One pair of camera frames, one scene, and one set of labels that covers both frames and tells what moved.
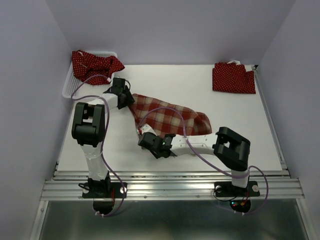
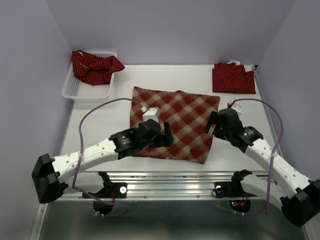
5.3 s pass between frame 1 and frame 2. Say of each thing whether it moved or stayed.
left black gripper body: moved
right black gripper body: moved
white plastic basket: stayed
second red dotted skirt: stayed
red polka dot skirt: stayed
